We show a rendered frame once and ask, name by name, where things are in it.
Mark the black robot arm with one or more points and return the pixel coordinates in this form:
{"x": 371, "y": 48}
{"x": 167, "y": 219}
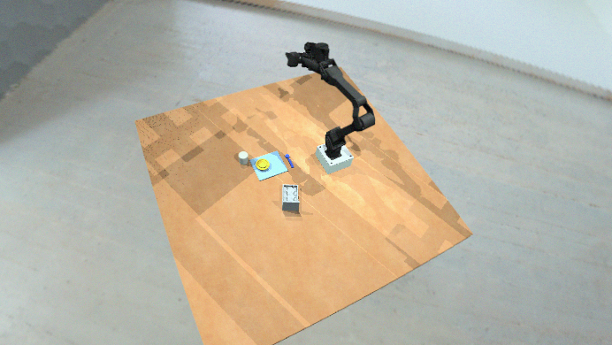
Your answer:
{"x": 335, "y": 138}

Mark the grey dish rack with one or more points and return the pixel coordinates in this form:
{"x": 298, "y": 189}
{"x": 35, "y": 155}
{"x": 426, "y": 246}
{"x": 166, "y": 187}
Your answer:
{"x": 290, "y": 197}

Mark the yellow plate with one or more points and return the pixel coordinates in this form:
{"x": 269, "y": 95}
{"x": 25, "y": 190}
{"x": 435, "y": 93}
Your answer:
{"x": 262, "y": 164}

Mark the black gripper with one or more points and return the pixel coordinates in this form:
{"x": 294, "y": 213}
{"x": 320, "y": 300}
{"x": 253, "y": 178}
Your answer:
{"x": 294, "y": 58}

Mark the light blue flat mat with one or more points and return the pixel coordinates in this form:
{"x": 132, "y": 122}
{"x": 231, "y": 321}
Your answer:
{"x": 276, "y": 166}

